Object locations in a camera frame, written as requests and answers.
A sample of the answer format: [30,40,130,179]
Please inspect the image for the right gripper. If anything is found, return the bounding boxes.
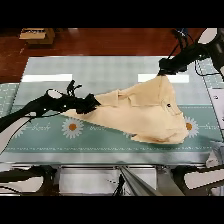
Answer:
[158,57,183,76]

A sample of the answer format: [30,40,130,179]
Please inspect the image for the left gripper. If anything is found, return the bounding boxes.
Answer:
[74,93,101,115]

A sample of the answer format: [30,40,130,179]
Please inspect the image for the cream garment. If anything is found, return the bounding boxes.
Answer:
[62,74,190,145]

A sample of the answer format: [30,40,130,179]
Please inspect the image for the cardboard box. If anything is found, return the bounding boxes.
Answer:
[18,27,56,46]

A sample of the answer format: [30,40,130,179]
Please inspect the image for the black cable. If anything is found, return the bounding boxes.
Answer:
[112,173,127,197]

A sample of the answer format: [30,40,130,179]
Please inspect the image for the silver frame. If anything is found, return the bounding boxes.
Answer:
[0,161,224,197]

